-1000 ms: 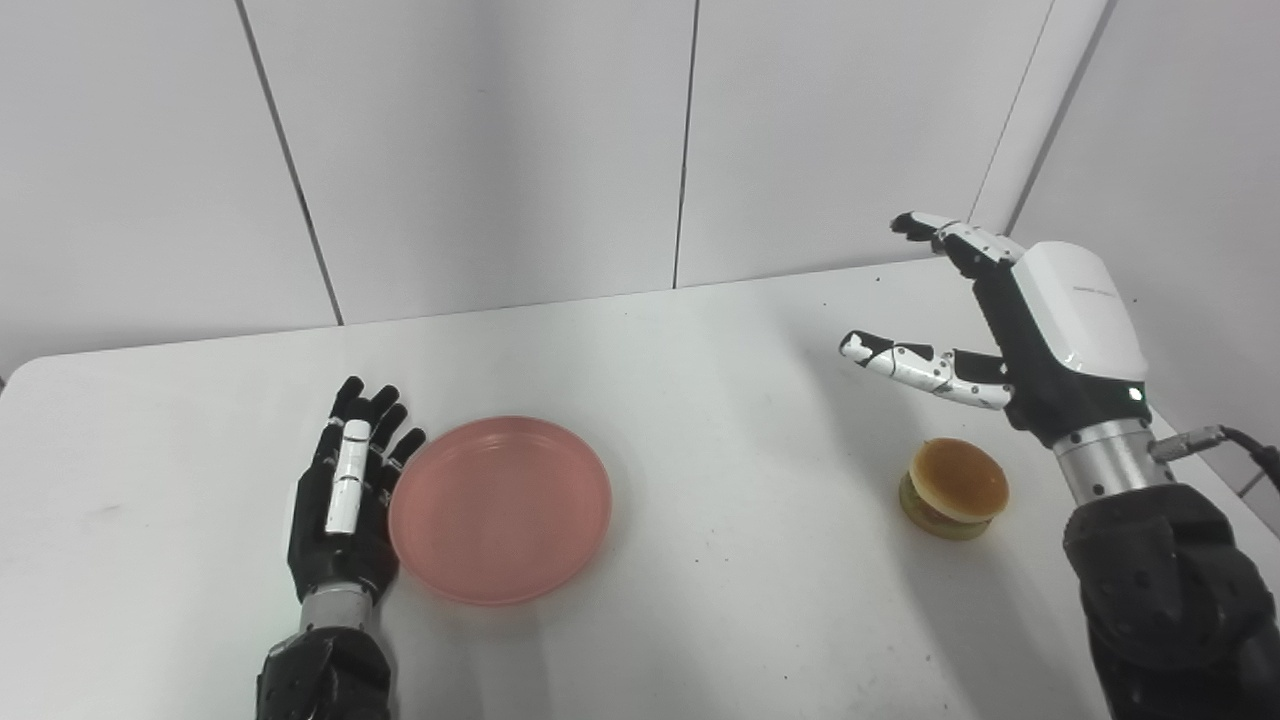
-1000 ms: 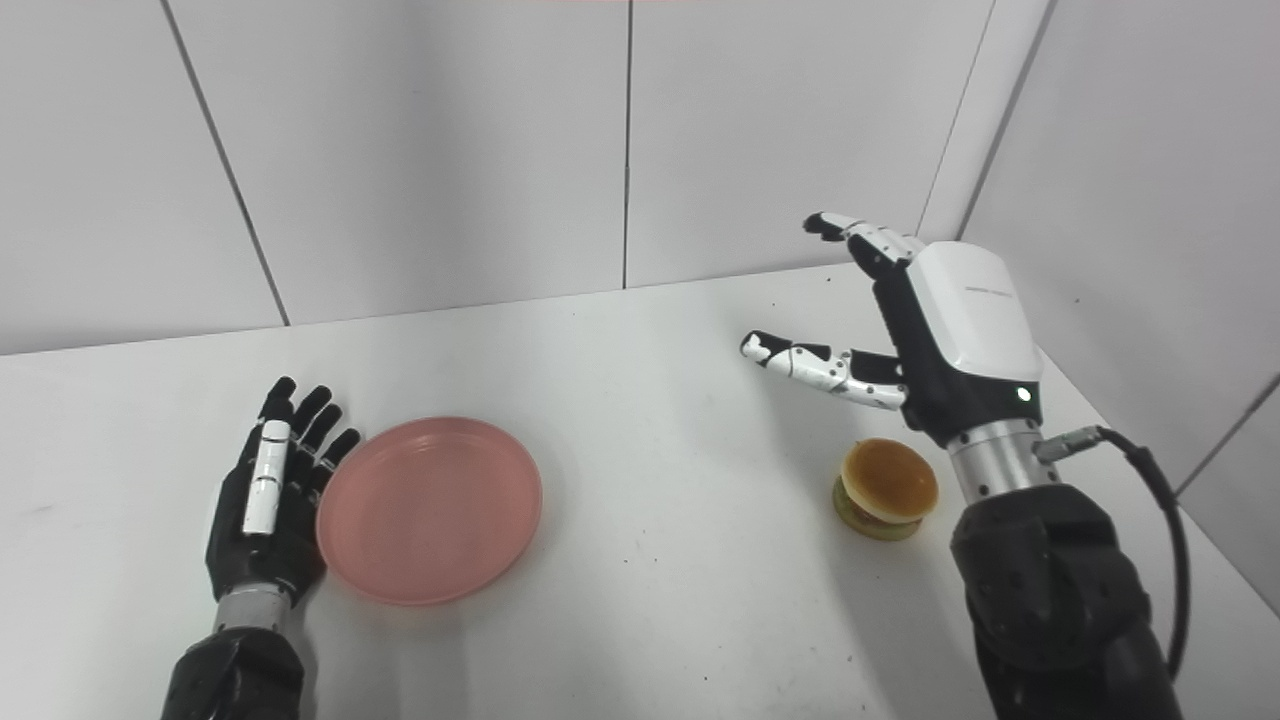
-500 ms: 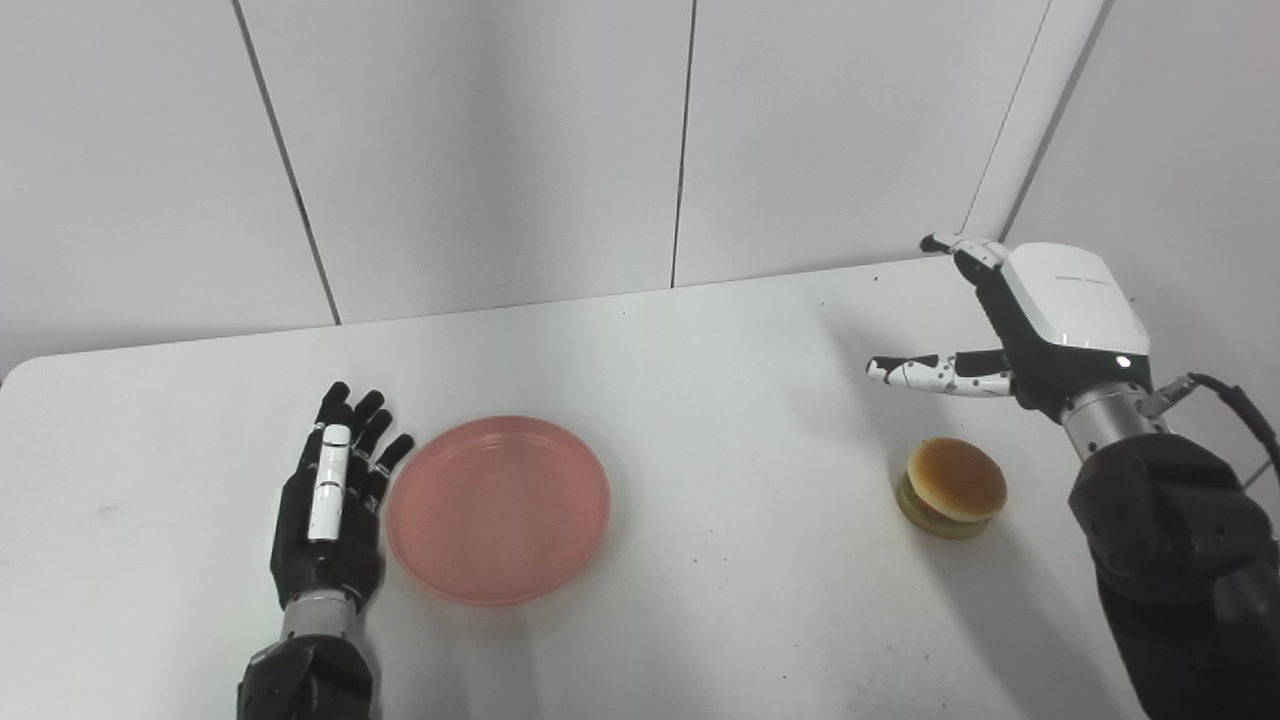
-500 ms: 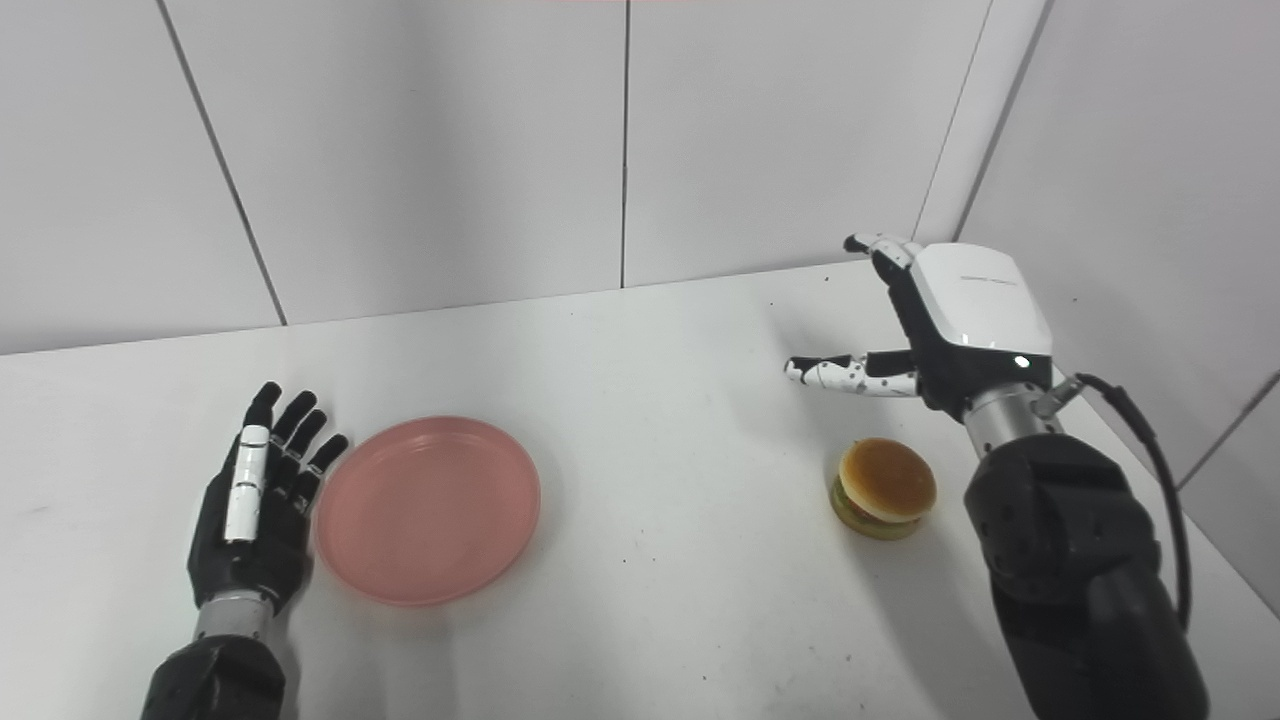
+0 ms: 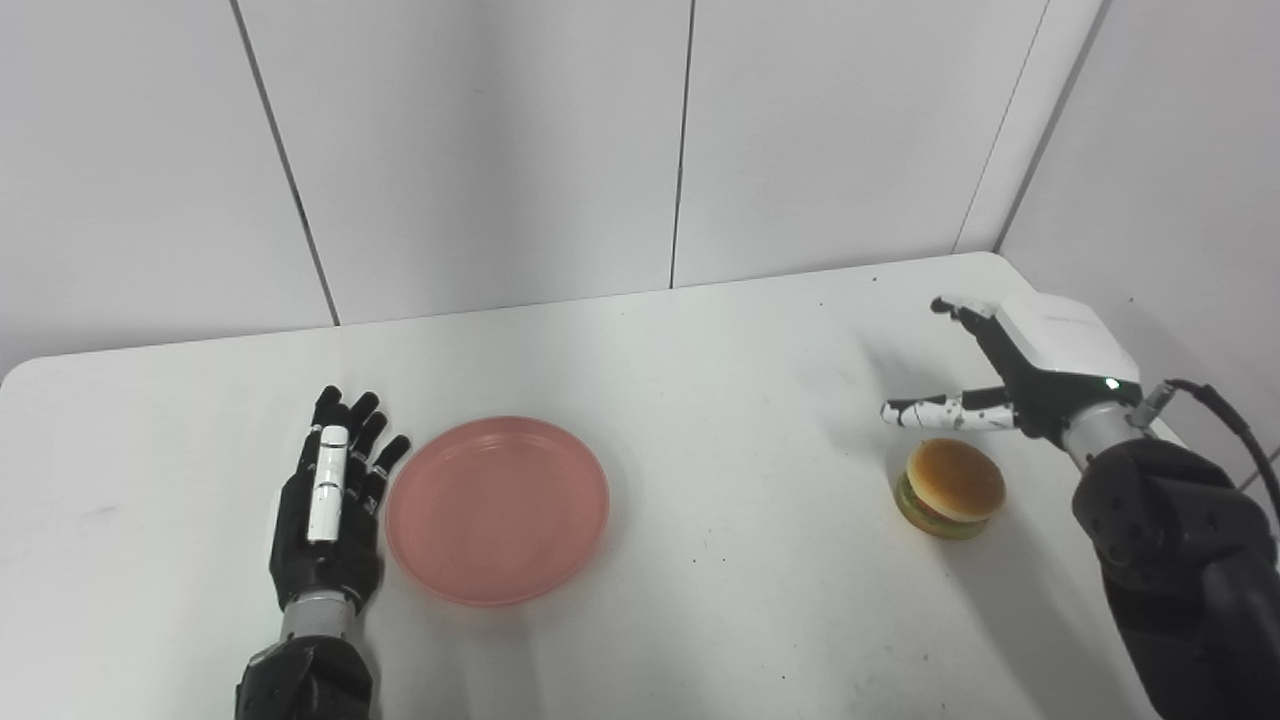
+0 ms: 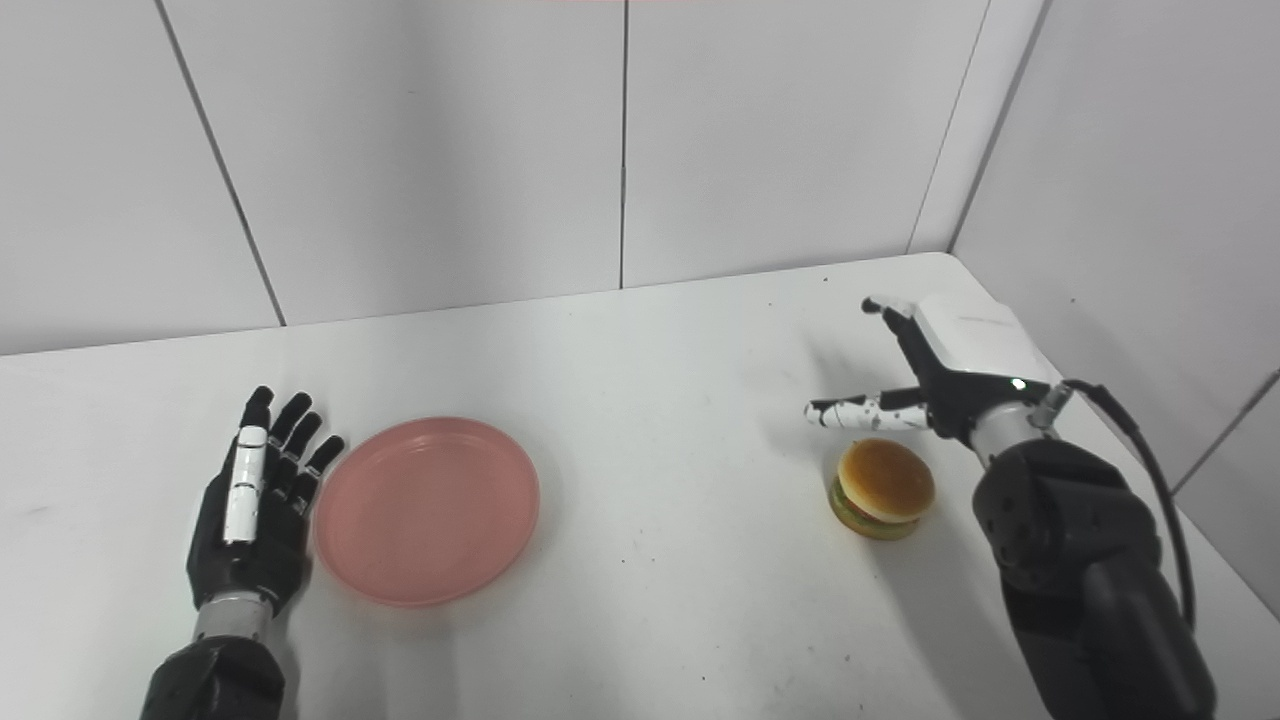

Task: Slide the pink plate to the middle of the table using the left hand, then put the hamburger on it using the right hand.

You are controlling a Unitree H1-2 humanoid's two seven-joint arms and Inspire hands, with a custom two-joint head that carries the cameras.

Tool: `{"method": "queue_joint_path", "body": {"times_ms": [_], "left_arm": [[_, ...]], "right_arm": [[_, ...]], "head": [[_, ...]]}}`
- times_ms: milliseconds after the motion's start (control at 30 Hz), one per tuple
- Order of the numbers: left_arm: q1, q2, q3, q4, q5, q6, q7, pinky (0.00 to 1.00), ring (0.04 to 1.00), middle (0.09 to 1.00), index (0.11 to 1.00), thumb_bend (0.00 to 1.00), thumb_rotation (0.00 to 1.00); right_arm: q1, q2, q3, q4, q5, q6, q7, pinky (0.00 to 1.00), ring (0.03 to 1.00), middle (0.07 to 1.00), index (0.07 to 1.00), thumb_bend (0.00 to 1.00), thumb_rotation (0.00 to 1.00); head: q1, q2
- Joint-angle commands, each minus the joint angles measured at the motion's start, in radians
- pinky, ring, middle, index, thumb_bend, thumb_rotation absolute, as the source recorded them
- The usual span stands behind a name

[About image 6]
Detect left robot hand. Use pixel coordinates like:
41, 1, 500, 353
186, 386, 346, 615

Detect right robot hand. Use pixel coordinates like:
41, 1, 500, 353
805, 293, 1062, 443

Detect toy hamburger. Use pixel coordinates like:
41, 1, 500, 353
828, 438, 936, 542

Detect pink plate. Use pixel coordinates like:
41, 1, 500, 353
313, 417, 542, 608

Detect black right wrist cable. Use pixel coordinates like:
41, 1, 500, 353
1036, 379, 1198, 633

